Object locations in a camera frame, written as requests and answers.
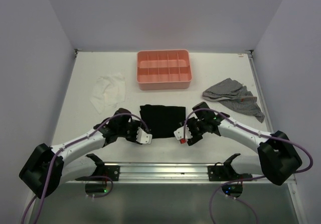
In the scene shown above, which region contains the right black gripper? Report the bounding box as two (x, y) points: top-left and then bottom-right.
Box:
(179, 116), (207, 145)

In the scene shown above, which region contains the black underwear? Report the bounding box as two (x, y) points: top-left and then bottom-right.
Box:
(139, 104), (186, 139)

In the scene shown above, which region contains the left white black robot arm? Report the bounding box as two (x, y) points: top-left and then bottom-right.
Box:
(19, 108), (152, 199)

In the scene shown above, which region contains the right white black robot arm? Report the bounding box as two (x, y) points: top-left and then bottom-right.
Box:
(179, 102), (302, 186)

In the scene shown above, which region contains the white underwear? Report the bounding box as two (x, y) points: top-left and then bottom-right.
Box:
(90, 73), (126, 114)

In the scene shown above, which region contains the grey striped underwear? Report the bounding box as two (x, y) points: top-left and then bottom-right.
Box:
(202, 78), (265, 123)

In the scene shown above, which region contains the pink divided plastic tray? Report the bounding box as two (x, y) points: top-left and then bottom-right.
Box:
(136, 49), (192, 90)

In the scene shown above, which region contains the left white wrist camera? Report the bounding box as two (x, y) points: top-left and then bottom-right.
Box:
(136, 127), (152, 145)

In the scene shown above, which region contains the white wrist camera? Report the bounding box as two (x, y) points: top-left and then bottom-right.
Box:
(174, 127), (192, 144)
(136, 127), (152, 145)

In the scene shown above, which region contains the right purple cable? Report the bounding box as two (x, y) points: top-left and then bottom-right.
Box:
(183, 108), (313, 224)

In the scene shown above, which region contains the purple cable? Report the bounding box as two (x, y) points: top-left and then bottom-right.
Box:
(20, 113), (151, 224)
(183, 108), (313, 224)

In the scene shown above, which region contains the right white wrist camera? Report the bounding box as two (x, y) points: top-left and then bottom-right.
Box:
(174, 127), (192, 144)

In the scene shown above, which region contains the aluminium mounting rail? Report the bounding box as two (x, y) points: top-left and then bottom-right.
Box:
(31, 162), (296, 184)

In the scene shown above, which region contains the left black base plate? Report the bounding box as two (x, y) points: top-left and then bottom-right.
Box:
(76, 165), (120, 181)

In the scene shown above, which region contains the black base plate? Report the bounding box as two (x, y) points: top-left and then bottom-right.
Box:
(207, 162), (253, 181)
(76, 165), (120, 181)

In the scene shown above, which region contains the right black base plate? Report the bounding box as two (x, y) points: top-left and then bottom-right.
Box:
(207, 162), (253, 181)

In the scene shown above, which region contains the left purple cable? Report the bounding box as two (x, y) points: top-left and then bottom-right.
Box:
(20, 113), (151, 224)

